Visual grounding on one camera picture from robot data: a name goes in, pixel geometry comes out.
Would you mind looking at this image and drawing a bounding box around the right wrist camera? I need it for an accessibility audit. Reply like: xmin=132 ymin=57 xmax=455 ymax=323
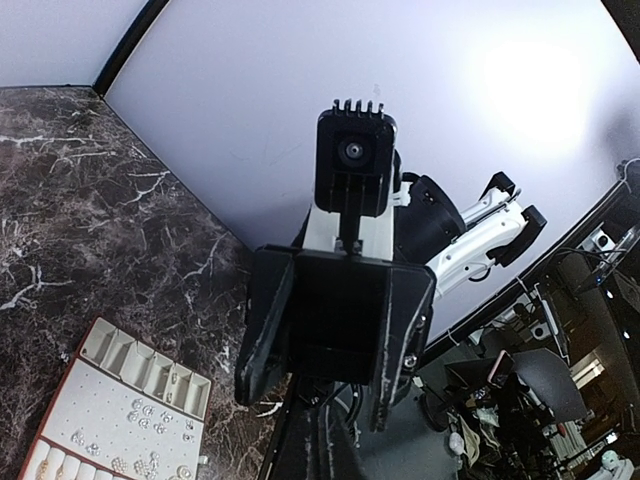
xmin=314 ymin=99 xmax=397 ymax=255

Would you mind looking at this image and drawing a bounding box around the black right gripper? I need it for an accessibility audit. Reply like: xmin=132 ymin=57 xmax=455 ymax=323
xmin=234 ymin=246 xmax=435 ymax=432

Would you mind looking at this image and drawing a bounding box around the right black frame post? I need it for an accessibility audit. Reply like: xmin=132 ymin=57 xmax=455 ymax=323
xmin=92 ymin=0 xmax=169 ymax=98

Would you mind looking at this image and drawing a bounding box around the red jewelry tray insert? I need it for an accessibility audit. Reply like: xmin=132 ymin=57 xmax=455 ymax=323
xmin=19 ymin=317 xmax=212 ymax=479

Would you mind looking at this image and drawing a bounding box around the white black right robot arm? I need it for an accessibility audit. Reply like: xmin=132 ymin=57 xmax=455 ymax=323
xmin=234 ymin=173 xmax=546 ymax=431

